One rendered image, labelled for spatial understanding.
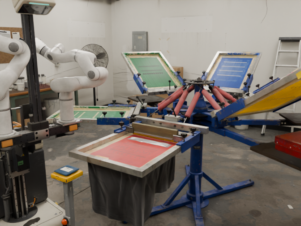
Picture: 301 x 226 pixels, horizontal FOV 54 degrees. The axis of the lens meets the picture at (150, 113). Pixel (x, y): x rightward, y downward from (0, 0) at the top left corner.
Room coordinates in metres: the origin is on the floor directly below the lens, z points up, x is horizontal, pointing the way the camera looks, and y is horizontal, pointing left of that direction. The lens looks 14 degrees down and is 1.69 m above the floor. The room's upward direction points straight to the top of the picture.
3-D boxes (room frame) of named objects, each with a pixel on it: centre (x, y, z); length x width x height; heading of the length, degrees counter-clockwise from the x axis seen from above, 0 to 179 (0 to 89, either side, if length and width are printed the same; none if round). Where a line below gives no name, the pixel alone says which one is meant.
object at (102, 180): (1.75, 0.24, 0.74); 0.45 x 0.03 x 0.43; 58
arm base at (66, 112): (2.06, 0.61, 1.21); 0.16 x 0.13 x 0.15; 47
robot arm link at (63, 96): (2.04, 0.60, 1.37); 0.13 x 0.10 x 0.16; 160
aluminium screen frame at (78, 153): (2.00, 0.08, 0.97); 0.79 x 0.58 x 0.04; 148
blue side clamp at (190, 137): (2.05, -0.28, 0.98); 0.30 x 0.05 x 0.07; 148
